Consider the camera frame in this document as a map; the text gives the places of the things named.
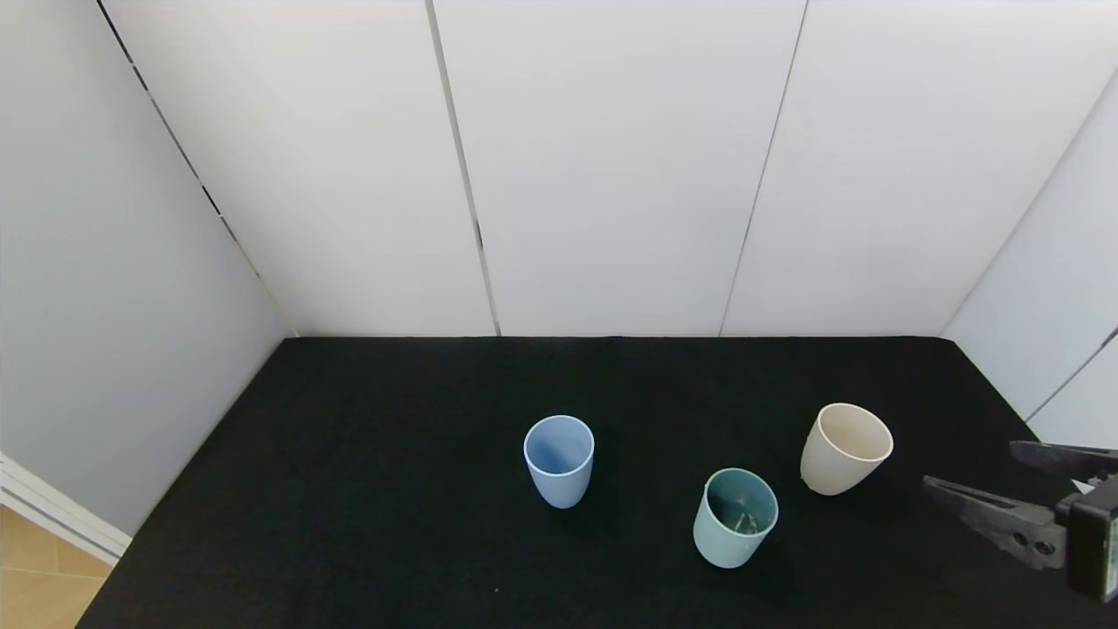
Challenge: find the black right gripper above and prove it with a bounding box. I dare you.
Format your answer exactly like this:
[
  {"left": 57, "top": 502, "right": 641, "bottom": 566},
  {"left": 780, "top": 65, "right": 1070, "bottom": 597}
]
[{"left": 922, "top": 440, "right": 1118, "bottom": 605}]

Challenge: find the teal plastic cup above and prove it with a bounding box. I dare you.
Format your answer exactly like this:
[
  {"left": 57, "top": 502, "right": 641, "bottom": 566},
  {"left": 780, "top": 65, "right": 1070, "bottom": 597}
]
[{"left": 693, "top": 467, "right": 779, "bottom": 570}]

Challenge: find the beige plastic cup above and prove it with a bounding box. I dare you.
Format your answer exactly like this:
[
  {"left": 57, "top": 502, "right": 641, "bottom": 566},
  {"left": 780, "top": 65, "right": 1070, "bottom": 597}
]
[{"left": 800, "top": 403, "right": 894, "bottom": 496}]

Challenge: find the light blue plastic cup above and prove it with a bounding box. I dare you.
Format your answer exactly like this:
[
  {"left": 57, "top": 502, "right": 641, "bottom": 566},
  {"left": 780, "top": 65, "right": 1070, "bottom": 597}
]
[{"left": 523, "top": 415, "right": 596, "bottom": 509}]

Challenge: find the white baseboard strip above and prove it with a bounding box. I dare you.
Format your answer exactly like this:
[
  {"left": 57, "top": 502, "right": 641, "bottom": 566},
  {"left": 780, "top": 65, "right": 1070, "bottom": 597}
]
[{"left": 0, "top": 454, "right": 132, "bottom": 565}]

